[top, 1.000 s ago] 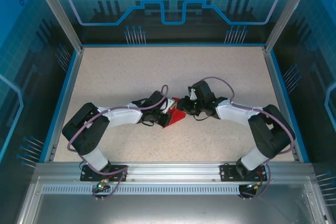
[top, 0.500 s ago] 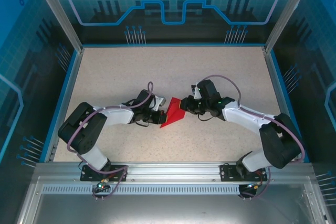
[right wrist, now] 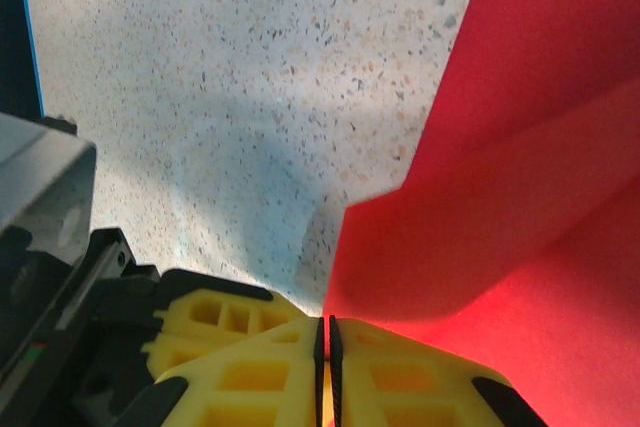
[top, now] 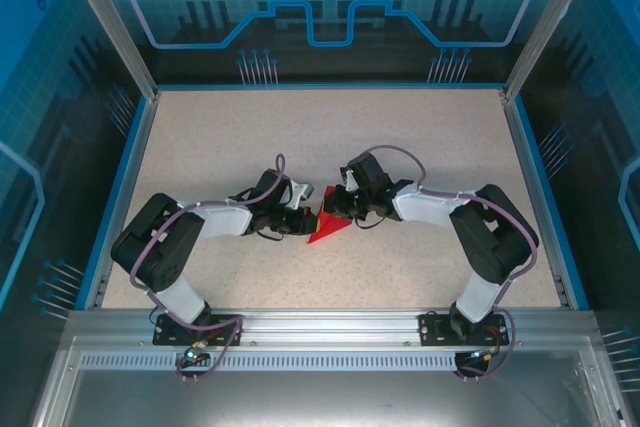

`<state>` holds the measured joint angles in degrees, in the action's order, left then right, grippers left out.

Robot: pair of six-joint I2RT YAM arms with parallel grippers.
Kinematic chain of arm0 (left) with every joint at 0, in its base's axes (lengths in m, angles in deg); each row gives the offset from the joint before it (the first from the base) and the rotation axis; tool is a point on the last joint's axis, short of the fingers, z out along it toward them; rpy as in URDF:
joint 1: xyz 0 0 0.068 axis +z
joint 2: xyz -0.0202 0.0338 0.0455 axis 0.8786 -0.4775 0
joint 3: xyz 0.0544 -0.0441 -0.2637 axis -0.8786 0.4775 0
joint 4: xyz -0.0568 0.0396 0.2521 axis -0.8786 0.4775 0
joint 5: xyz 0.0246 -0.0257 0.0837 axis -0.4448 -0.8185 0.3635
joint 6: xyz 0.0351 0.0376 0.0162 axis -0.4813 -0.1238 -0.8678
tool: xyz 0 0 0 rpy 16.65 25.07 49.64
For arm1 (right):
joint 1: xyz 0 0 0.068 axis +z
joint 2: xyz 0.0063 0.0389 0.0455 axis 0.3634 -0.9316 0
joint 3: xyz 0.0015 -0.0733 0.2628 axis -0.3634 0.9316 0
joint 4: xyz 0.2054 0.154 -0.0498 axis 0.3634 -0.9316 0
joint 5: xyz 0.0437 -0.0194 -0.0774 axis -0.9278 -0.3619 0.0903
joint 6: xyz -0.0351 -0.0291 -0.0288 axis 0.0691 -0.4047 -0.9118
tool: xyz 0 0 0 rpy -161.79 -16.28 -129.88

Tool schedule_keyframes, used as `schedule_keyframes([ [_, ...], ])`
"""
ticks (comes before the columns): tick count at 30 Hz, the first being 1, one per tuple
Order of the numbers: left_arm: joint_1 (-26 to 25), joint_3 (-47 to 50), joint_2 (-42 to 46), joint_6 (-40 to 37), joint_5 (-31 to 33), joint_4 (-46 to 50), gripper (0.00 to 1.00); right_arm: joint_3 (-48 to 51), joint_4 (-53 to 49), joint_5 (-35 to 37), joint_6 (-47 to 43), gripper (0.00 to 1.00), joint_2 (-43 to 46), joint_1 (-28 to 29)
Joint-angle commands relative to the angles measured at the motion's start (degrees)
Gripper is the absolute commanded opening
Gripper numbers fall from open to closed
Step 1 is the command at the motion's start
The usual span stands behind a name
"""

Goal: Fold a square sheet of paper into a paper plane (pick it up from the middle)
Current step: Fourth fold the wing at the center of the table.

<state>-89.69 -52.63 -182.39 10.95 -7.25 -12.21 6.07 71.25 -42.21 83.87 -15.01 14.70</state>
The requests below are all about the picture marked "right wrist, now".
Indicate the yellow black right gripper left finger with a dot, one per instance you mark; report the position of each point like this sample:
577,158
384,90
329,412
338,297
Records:
250,387

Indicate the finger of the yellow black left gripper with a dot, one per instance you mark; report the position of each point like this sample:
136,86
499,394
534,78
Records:
175,352
225,314

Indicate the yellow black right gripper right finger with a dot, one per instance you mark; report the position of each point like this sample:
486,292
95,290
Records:
410,387

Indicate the red paper sheet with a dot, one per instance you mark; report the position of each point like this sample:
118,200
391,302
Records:
500,147

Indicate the blue table edge strip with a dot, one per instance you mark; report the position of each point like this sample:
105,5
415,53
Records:
30,22

